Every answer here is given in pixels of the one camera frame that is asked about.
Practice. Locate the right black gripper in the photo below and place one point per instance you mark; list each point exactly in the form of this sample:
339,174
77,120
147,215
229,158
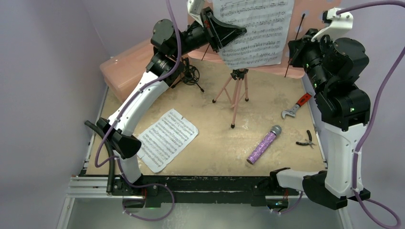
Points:
295,50

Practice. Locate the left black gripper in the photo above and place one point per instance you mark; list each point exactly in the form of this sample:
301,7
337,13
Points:
218,33

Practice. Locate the sheet music page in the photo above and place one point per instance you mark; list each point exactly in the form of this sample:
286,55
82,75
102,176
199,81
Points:
267,24
165,139

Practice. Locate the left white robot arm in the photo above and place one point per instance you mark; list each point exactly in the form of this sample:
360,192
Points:
169,45

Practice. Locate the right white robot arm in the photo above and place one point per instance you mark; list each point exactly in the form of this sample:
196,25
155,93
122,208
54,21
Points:
332,66

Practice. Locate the purple glitter microphone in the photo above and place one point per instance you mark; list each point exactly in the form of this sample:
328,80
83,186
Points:
264,144

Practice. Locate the pink translucent storage box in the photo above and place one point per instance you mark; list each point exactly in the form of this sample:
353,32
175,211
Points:
123,72

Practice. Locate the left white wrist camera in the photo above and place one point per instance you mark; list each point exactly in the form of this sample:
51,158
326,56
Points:
194,9

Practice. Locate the black microphone shock mount stand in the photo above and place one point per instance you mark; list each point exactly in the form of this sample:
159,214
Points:
189,76

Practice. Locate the red handled tool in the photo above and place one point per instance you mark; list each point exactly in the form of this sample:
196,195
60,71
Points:
292,111

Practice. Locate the black handled pliers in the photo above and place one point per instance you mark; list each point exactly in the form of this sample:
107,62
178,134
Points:
308,141

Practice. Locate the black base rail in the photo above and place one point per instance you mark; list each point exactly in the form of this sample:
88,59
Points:
156,190

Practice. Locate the aluminium frame profile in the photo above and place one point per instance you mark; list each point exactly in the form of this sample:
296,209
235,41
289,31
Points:
88,187

